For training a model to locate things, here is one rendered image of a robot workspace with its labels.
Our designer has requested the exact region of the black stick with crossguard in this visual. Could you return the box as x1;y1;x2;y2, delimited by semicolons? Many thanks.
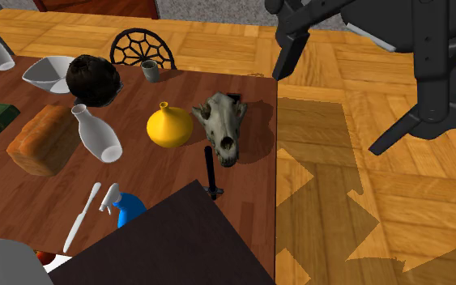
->
203;145;225;202

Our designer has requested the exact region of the blue spray bottle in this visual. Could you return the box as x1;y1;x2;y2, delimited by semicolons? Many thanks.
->
98;182;148;229

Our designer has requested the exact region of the grey animal skull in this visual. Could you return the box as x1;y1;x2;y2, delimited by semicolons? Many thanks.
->
190;91;249;168

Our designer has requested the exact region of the grey cup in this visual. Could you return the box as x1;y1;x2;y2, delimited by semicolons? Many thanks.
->
140;59;161;84

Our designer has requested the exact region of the red-brown wooden cabinet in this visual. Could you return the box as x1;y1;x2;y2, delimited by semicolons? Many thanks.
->
32;0;160;21

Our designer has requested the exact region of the white angular bowl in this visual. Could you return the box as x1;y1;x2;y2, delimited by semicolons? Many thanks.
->
21;55;77;95

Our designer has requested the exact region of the brown wooden table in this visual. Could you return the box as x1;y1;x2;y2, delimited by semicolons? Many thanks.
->
0;55;279;285

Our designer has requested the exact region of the yellow round vase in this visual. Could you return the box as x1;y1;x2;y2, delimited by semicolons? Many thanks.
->
146;101;194;149

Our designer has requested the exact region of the black furry round object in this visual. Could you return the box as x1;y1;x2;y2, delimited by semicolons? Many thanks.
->
65;54;125;108

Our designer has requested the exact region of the red round fruit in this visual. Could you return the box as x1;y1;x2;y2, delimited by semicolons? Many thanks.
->
35;249;58;266

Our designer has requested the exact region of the brown bread loaf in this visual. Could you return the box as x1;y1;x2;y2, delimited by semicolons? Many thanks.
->
6;104;82;177

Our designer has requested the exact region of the white narrow-neck vase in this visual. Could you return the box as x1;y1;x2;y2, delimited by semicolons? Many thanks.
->
70;104;124;164

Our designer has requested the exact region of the black office chair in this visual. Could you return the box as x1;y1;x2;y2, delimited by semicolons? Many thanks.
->
264;0;456;156

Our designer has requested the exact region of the white table knife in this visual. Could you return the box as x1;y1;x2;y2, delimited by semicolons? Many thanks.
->
62;181;103;254

